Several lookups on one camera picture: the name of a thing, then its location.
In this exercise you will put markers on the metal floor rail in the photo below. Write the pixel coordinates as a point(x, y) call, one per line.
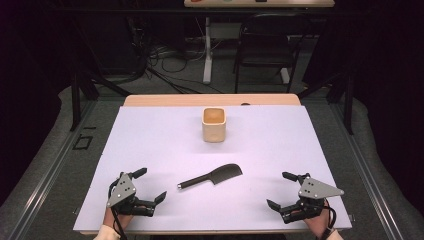
point(46, 176)
point(366, 176)

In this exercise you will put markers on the black cleaver knife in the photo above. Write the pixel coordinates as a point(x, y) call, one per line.
point(221, 175)

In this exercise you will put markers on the white table mat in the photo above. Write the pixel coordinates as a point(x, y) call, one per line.
point(166, 150)

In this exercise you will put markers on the black folding chair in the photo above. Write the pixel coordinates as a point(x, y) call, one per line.
point(266, 50)

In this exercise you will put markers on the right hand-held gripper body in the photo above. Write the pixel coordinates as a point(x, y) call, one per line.
point(315, 190)

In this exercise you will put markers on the white desk leg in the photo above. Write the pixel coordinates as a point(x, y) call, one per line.
point(208, 56)

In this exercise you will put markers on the person's right hand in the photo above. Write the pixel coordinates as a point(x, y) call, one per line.
point(318, 223)

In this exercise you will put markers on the wooden table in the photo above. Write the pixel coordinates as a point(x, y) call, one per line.
point(186, 100)

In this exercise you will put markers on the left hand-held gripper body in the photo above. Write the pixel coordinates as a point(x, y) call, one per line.
point(121, 193)

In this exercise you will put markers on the person's left hand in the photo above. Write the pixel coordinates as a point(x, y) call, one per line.
point(109, 220)

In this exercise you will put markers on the square wooden holder cup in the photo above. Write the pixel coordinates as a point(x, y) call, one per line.
point(214, 131)

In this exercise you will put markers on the black metal stand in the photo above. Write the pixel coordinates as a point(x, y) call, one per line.
point(348, 103)
point(76, 100)

